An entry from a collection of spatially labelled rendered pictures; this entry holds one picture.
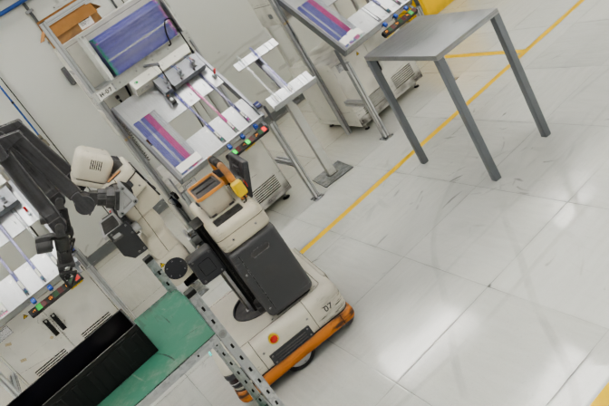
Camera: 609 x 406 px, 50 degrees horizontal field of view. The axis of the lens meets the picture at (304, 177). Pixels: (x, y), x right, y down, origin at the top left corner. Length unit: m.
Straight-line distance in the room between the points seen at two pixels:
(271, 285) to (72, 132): 3.28
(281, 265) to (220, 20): 3.69
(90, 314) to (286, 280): 1.78
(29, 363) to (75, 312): 0.40
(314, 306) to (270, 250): 0.35
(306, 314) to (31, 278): 1.72
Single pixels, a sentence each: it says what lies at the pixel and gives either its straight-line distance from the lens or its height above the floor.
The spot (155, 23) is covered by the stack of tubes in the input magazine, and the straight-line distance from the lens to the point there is 4.48.
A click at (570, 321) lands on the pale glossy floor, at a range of 2.73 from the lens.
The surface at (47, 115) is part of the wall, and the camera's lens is 5.84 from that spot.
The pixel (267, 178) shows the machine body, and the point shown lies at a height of 0.24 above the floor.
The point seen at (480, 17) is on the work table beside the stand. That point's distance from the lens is 3.55.
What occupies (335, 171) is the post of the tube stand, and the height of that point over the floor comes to 0.02.
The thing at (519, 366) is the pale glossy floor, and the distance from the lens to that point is 2.64.
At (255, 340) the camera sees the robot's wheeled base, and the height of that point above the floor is 0.28.
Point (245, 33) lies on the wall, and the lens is 6.36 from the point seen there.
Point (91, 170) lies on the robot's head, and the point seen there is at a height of 1.30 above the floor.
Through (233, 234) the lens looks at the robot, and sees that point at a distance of 2.84.
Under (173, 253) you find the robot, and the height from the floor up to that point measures 0.79.
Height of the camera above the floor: 1.87
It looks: 22 degrees down
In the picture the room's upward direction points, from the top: 32 degrees counter-clockwise
